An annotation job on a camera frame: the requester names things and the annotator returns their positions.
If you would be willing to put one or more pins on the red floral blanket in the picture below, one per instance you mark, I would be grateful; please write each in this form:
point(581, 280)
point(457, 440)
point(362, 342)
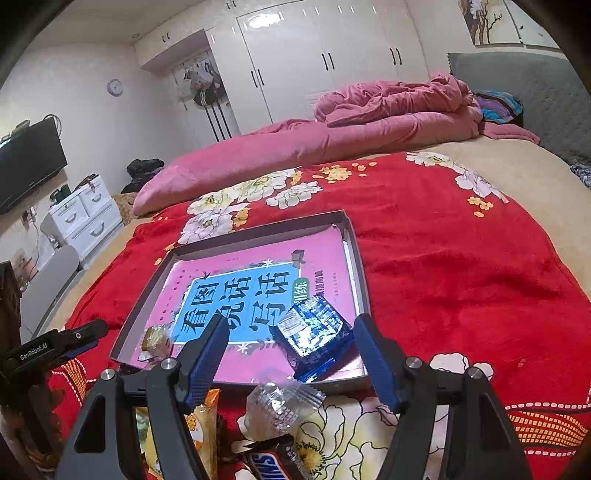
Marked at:
point(438, 258)

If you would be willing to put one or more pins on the round wall clock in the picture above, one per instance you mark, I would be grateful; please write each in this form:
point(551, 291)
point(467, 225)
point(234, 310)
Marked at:
point(115, 87)

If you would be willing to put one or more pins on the tan knitted cushion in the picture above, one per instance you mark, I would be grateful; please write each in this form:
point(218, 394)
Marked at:
point(124, 207)

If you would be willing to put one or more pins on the black bag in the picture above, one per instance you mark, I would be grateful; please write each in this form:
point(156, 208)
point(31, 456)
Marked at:
point(145, 168)

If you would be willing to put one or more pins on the orange biscuit stick packet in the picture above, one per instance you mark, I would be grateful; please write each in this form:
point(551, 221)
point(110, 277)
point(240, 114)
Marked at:
point(203, 429)

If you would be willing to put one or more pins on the blue snack packet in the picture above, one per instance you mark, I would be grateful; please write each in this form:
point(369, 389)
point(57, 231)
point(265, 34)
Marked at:
point(318, 337)

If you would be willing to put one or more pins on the white wardrobe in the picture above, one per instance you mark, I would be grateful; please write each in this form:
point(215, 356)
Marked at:
point(295, 55)

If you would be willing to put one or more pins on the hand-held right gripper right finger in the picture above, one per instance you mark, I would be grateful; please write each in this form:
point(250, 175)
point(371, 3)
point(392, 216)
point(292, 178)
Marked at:
point(374, 355)

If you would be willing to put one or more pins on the brown chocolate bar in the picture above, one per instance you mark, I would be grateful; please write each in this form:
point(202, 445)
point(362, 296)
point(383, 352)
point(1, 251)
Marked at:
point(268, 464)

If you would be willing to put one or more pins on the beige bed sheet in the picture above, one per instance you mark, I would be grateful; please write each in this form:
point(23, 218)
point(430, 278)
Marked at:
point(545, 175)

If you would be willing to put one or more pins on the pink book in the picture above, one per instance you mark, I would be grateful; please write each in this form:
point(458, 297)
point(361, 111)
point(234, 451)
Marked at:
point(258, 256)

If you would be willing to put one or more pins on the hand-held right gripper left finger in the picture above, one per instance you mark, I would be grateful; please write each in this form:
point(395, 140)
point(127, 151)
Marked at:
point(210, 360)

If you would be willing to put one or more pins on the hanging bags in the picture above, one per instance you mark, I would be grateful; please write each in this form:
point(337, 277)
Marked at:
point(203, 81)

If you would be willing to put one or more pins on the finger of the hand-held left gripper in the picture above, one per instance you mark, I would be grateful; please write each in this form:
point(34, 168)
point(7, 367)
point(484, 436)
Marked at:
point(81, 334)

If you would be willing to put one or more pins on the grey cardboard tray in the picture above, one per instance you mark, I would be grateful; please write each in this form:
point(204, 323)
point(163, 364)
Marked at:
point(258, 235)

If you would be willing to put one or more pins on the white drawer cabinet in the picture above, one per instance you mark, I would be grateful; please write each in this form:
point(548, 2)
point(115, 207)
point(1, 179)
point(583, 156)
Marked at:
point(87, 217)

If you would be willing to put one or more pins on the floral wall painting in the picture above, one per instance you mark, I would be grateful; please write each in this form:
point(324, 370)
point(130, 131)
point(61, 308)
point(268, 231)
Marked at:
point(485, 18)

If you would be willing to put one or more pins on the small yellow cake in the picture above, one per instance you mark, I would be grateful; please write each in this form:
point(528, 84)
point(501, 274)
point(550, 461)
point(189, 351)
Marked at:
point(154, 340)

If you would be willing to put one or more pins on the purple and teal cloth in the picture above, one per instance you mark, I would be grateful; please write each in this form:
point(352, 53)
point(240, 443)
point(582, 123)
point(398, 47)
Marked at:
point(498, 104)

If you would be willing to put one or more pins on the grey patterned cloth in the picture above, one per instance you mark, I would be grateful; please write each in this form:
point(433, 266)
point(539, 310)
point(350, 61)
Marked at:
point(581, 173)

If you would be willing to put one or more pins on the pink quilt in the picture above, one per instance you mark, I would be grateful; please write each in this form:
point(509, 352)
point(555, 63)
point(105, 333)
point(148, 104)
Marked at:
point(277, 143)

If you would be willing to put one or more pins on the grey quilted headboard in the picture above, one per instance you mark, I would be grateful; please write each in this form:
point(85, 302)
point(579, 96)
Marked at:
point(545, 106)

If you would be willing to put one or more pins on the black television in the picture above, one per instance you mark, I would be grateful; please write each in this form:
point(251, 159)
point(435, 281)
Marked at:
point(27, 166)

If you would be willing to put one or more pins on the clear plastic snack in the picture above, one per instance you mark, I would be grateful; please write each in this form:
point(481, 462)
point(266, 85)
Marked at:
point(272, 404)

